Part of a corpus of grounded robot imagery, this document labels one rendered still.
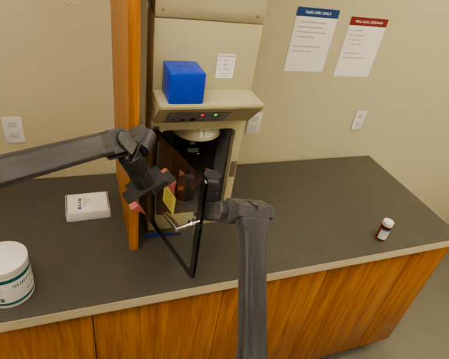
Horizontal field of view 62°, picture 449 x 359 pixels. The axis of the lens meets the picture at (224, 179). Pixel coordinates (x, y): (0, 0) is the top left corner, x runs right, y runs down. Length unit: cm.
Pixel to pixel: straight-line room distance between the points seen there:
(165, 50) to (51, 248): 78
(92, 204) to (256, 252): 93
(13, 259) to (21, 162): 51
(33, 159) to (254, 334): 52
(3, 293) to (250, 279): 76
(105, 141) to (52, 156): 13
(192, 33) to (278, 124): 92
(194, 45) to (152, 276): 75
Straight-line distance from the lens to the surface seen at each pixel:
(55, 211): 158
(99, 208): 151
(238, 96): 117
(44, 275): 136
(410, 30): 214
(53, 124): 167
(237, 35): 116
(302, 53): 180
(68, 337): 141
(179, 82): 103
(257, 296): 73
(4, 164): 74
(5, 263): 121
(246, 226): 73
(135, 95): 105
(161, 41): 111
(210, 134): 129
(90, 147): 85
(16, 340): 140
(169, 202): 120
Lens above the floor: 194
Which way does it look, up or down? 35 degrees down
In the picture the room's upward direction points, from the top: 10 degrees clockwise
